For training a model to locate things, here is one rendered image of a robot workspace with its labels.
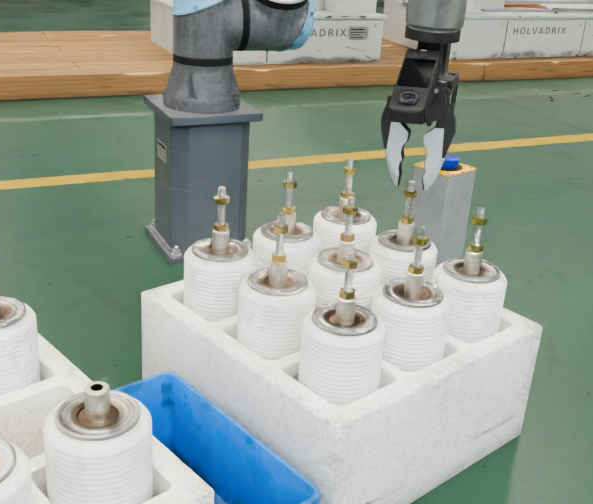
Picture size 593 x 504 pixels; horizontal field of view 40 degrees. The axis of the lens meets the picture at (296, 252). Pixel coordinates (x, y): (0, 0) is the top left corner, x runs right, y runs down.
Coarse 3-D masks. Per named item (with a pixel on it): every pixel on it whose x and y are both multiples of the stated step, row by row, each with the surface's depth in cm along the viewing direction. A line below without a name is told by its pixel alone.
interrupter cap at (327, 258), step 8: (328, 248) 112; (336, 248) 112; (320, 256) 109; (328, 256) 110; (336, 256) 110; (360, 256) 110; (368, 256) 110; (320, 264) 108; (328, 264) 107; (336, 264) 107; (360, 264) 108; (368, 264) 108; (344, 272) 106
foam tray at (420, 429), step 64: (192, 320) 106; (512, 320) 112; (192, 384) 108; (256, 384) 97; (384, 384) 99; (448, 384) 99; (512, 384) 111; (320, 448) 90; (384, 448) 94; (448, 448) 105
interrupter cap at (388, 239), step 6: (384, 234) 118; (390, 234) 118; (396, 234) 118; (414, 234) 119; (378, 240) 116; (384, 240) 116; (390, 240) 116; (396, 240) 117; (384, 246) 114; (390, 246) 114; (396, 246) 114; (402, 246) 114; (408, 246) 115; (414, 246) 114; (426, 246) 114; (408, 252) 113
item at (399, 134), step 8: (392, 128) 110; (400, 128) 110; (408, 128) 110; (392, 136) 110; (400, 136) 110; (408, 136) 110; (392, 144) 111; (400, 144) 110; (392, 152) 111; (400, 152) 111; (392, 160) 112; (400, 160) 111; (392, 168) 112; (400, 168) 113; (392, 176) 113; (400, 176) 113
